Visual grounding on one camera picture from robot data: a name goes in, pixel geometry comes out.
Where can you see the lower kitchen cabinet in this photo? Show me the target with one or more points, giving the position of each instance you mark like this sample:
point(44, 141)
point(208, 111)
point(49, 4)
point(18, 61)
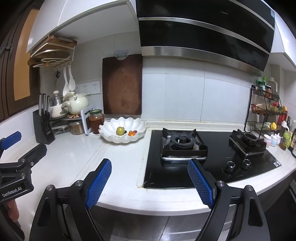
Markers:
point(150, 228)

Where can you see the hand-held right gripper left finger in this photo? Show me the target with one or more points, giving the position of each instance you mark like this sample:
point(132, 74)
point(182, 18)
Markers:
point(99, 183)

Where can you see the brown wooden cabinet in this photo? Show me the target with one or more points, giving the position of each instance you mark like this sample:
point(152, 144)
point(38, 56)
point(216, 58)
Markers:
point(9, 81)

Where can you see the cream ceramic pot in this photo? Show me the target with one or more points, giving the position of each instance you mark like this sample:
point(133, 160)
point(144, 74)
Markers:
point(77, 103)

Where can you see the white plastic jug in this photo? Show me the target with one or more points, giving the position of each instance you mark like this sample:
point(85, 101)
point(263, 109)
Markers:
point(272, 85)

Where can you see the green-capped spice jar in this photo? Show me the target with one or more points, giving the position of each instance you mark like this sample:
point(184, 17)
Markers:
point(260, 83)

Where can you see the white enamel pot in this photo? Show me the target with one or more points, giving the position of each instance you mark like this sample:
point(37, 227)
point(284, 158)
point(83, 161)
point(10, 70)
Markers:
point(56, 111)

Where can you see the wooden trivet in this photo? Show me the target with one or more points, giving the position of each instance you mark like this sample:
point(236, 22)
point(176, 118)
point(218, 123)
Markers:
point(74, 115)

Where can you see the clear wall hook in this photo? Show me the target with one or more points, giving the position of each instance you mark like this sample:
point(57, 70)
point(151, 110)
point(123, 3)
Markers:
point(121, 54)

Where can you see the black burner grate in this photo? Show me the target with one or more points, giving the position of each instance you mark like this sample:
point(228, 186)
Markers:
point(248, 141)
point(182, 144)

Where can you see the cooking oil bottle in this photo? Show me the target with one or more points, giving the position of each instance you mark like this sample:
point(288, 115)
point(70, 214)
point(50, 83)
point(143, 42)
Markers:
point(293, 141)

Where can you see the white corner shelf rack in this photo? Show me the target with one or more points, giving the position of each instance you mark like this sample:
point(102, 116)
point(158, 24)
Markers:
point(86, 122)

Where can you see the white rice spoon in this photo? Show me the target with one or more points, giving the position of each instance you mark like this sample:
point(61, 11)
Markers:
point(66, 88)
point(72, 82)

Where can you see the person's left hand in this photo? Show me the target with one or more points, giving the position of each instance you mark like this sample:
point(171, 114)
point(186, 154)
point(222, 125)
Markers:
point(12, 212)

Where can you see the white wall cabinet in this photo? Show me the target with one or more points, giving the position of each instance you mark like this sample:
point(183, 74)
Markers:
point(92, 14)
point(282, 39)

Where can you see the yellow-lidded container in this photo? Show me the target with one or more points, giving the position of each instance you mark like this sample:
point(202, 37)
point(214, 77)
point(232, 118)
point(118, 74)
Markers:
point(273, 125)

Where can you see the rectangular wooden board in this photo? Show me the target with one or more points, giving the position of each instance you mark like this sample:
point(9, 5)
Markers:
point(64, 41)

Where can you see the green-lidded bottle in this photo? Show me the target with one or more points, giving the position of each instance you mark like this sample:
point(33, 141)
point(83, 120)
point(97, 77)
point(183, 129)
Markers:
point(286, 140)

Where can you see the round wooden board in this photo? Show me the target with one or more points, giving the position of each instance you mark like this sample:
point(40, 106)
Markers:
point(39, 59)

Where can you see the glass jar of sauce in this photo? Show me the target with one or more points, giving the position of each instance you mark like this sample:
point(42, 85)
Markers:
point(96, 124)

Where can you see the orange tangerine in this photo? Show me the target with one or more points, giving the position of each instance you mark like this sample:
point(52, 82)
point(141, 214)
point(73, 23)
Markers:
point(131, 133)

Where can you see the brown wooden cutting board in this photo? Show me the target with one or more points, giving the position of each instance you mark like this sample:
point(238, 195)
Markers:
point(122, 85)

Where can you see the black range hood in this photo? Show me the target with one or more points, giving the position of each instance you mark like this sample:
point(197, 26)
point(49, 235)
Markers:
point(203, 30)

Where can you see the steel pan lid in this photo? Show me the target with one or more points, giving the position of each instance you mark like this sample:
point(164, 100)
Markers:
point(60, 129)

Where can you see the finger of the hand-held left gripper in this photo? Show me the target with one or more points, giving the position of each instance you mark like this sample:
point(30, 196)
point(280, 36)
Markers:
point(34, 155)
point(11, 139)

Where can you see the black scissors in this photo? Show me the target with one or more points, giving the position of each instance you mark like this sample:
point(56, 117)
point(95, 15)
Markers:
point(57, 74)

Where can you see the dark glass bottle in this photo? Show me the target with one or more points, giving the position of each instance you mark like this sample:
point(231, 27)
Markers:
point(288, 121)

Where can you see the green apple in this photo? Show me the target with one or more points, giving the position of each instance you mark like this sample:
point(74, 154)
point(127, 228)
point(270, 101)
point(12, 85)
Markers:
point(120, 130)

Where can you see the low steel pot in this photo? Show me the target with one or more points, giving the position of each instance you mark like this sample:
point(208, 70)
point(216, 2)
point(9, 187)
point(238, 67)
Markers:
point(76, 128)

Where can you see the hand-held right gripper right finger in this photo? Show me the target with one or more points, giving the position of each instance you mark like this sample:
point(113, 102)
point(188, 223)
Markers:
point(200, 183)

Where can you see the steel stove knob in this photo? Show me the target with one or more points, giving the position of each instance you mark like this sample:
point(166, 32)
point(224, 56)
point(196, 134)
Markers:
point(245, 164)
point(230, 166)

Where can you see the white wall socket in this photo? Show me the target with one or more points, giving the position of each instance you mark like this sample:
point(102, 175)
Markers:
point(95, 87)
point(82, 88)

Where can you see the red sauce bottle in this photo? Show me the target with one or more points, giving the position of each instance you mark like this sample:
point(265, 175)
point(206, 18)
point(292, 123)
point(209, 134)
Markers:
point(281, 119)

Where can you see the black gas stove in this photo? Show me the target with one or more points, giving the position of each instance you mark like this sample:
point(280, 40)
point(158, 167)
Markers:
point(157, 166)

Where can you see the black knife block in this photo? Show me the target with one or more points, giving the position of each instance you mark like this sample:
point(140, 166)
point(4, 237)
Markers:
point(42, 132)

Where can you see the steel pot with lid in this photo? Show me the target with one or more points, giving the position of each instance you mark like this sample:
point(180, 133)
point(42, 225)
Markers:
point(56, 99)

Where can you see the white scalloped bowl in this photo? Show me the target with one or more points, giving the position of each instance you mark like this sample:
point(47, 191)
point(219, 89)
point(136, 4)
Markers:
point(111, 136)

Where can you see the small white condiment jar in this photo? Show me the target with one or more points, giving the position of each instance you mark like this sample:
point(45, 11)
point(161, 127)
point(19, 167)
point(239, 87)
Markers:
point(267, 140)
point(278, 138)
point(274, 140)

